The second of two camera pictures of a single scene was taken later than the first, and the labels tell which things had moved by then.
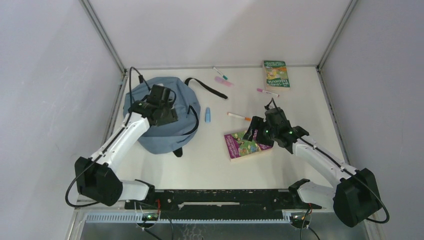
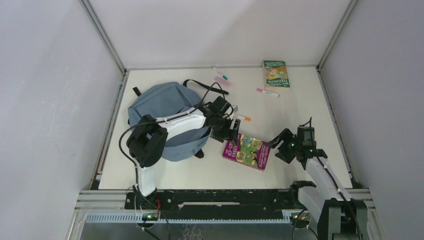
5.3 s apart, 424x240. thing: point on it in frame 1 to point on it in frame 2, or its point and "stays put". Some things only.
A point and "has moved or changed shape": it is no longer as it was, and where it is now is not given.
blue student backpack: x=174 y=136 has moved or changed shape
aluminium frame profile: x=97 y=24 stays put
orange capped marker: x=241 y=117 stays put
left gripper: x=171 y=116 to x=220 y=136
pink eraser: x=222 y=81 stays put
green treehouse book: x=277 y=76 stays put
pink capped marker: x=260 y=90 stays put
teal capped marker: x=224 y=76 stays put
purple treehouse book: x=238 y=147 has moved or changed shape
